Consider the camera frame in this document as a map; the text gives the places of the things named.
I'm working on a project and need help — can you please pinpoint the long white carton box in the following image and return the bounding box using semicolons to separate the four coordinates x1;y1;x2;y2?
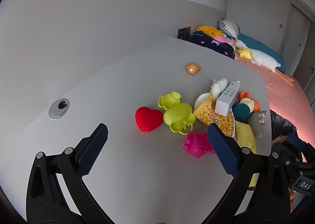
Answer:
214;81;241;117

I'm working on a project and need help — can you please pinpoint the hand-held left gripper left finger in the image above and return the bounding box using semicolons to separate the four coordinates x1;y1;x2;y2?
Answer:
26;123;112;224

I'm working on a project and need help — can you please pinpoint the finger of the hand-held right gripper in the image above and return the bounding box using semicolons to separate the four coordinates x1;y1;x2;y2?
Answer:
272;142;302;173
288;133;315;159

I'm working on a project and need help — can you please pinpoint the yellow duck plush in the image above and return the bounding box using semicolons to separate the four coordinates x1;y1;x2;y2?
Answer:
237;47;254;60

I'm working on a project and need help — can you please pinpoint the pink blanket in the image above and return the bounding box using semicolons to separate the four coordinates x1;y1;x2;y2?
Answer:
212;36;234;47

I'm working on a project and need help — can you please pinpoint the teal pillow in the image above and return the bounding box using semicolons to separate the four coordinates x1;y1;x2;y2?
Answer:
237;33;286;74

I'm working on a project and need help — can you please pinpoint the silver desk cable grommet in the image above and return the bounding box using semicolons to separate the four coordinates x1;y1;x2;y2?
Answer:
49;98;70;119

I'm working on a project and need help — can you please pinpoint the bed with pink sheet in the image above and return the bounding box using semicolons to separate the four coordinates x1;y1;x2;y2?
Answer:
234;42;313;146

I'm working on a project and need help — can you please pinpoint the white desk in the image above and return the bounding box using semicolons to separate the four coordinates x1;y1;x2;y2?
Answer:
23;37;272;224

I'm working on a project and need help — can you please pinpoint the navy printed blanket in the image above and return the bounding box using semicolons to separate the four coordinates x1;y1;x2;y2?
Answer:
188;31;236;60

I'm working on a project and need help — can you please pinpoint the orange plastic toy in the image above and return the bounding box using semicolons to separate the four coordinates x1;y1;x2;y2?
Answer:
239;91;260;111

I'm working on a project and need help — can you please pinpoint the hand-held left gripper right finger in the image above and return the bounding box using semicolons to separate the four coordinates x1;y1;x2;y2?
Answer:
200;123;292;224

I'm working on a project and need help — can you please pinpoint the red heart-shaped box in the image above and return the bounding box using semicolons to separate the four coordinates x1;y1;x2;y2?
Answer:
135;107;163;132

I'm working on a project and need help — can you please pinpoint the black bag lined cardboard box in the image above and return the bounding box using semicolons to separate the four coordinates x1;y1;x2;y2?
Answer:
269;109;299;146

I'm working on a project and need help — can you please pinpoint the black wall socket panel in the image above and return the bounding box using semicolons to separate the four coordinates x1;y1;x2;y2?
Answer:
177;26;191;40

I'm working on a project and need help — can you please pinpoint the small lime green toy mold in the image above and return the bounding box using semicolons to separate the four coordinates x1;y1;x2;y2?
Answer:
158;92;182;110

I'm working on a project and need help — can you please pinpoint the white door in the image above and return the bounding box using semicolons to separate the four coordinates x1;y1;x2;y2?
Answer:
278;2;314;89

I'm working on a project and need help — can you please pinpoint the pink plastic toy mold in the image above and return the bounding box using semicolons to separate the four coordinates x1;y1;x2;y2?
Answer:
183;130;216;158

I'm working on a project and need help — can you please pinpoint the grey sock with pink print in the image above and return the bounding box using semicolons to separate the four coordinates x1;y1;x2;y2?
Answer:
247;110;268;139

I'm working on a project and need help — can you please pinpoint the yellow printed snack packet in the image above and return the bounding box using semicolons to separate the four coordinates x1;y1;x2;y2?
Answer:
193;92;237;138

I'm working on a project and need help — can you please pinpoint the large lime green toy mold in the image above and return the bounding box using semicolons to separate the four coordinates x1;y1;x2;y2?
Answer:
163;103;196;136

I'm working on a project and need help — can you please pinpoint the white goose plush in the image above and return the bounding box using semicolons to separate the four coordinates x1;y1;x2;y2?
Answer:
235;40;294;88

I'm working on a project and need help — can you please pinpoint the grey yellow checked pillow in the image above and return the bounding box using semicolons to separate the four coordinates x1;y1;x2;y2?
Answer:
218;19;241;39

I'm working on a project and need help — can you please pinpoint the teal plastic toy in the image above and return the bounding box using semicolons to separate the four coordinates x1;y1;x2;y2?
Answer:
232;104;251;124

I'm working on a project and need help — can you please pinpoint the brown hamster plush toy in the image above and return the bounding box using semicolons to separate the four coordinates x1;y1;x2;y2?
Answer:
186;62;201;75

